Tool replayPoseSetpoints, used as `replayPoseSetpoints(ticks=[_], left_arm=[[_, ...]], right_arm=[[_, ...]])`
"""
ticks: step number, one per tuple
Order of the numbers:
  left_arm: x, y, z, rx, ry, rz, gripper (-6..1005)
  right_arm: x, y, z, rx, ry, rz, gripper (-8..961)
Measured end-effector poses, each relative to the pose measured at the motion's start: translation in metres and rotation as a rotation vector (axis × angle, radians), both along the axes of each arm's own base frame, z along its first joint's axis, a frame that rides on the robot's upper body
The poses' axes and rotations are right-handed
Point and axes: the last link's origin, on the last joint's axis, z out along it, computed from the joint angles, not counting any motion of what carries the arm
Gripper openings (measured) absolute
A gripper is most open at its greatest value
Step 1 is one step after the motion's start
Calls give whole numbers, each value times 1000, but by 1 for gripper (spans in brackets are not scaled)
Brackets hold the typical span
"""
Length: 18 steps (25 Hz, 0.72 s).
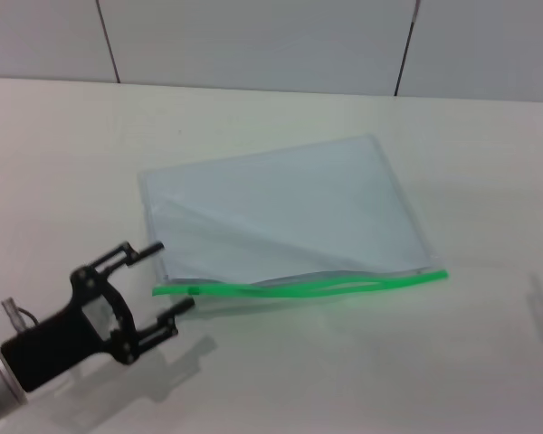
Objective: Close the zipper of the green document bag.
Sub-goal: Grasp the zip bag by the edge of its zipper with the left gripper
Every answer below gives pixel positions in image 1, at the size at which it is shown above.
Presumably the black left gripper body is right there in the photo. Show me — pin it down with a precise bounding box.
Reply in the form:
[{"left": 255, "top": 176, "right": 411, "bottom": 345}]
[{"left": 0, "top": 265, "right": 138, "bottom": 394}]

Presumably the transparent green-zipper document bag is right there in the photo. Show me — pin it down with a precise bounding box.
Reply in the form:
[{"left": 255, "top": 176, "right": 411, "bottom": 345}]
[{"left": 137, "top": 131, "right": 450, "bottom": 314}]

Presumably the clear left gripper cable plug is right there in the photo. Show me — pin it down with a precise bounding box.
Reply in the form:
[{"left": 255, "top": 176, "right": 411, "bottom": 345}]
[{"left": 0, "top": 296, "right": 41, "bottom": 335}]

